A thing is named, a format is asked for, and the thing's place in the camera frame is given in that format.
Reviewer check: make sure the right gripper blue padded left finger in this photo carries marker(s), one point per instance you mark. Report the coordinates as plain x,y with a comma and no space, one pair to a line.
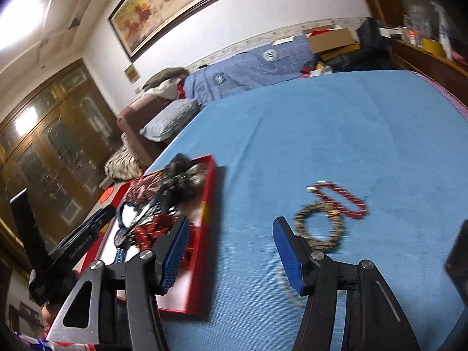
169,250

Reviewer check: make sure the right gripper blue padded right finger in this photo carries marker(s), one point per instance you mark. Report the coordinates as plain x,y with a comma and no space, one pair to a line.
296,257

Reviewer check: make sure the red polka dot scrunchie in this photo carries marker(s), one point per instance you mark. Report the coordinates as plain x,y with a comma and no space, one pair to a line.
145,235

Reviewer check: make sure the blue striped watch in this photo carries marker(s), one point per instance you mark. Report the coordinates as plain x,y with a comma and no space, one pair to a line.
125,235

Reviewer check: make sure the red cardboard box tray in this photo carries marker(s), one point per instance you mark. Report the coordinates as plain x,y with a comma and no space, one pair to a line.
187,294

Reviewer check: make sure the red white plaid scrunchie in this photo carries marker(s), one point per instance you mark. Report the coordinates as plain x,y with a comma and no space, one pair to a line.
143,189

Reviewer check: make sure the grey black organza scrunchie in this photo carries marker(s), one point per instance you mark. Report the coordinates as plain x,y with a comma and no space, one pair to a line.
182,180

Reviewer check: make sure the red round stool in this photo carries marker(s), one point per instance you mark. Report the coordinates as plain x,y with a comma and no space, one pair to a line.
107,196

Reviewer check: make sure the floral patterned cushion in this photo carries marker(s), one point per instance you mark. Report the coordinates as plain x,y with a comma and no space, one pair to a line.
124,164

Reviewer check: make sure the wooden glass door wardrobe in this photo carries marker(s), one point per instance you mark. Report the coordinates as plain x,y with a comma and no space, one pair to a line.
55,144

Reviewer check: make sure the blue bed blanket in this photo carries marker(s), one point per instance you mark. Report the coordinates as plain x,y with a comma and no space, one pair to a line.
389,138

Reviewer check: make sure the grey pillow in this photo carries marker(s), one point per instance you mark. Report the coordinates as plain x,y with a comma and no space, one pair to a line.
171,120

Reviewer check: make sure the black phone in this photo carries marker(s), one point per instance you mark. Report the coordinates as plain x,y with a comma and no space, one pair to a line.
456,264

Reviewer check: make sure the blue plaid folded quilt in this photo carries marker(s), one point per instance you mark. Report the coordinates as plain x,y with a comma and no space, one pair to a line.
262,66

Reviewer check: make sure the brown cardboard box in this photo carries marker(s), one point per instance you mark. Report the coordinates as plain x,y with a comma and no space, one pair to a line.
331,40

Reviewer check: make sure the wooden side cabinet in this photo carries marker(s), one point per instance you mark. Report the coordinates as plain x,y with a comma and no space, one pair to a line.
451,75

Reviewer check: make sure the framed horse painting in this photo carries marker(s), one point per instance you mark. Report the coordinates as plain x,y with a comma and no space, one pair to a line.
138,24

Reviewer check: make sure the yellow round tin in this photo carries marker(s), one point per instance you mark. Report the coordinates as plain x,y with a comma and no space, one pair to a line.
433,47

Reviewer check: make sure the white spray bottle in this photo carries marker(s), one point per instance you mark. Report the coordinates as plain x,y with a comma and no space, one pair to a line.
444,38

